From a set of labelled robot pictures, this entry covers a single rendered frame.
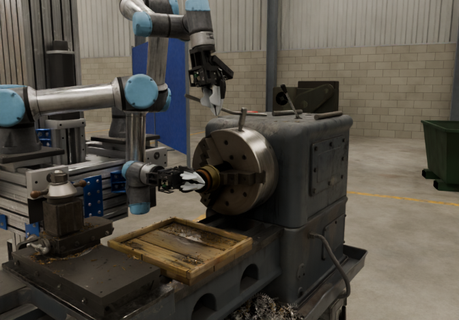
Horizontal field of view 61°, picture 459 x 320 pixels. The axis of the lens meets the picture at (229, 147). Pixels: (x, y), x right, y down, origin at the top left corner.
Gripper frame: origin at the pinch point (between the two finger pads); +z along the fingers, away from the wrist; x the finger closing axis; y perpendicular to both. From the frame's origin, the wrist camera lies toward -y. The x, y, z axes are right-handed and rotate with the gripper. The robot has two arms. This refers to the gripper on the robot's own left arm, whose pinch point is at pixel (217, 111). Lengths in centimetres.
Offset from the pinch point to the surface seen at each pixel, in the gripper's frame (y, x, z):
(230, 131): -11.1, -4.5, 7.1
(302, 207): -30, 9, 39
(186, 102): -362, -350, -46
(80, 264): 49, -10, 33
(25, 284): 56, -24, 37
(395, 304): -151, 1, 134
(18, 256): 55, -28, 30
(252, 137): -16.5, 0.6, 10.1
